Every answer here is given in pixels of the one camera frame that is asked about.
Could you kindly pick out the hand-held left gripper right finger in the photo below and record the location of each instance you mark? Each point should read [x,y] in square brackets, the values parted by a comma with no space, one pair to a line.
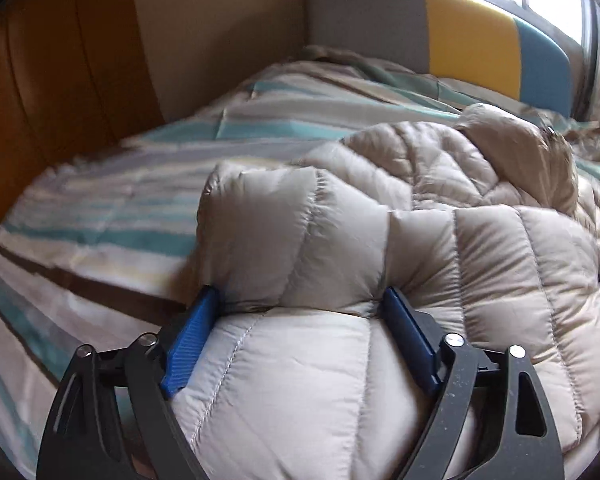
[416,340]

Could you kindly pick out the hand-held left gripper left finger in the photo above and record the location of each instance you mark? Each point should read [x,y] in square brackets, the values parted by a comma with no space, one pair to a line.
[187,342]

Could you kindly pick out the beige quilted down jacket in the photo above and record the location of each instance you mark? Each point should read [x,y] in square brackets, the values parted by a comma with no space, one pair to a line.
[390,280]

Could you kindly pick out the striped bed blanket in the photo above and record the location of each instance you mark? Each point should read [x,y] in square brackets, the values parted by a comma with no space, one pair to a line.
[130,200]

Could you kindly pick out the brown wooden wardrobe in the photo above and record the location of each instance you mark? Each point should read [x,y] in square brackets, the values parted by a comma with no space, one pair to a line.
[45,85]

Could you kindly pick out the grey yellow blue headboard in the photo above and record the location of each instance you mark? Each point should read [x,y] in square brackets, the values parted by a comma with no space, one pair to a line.
[460,35]

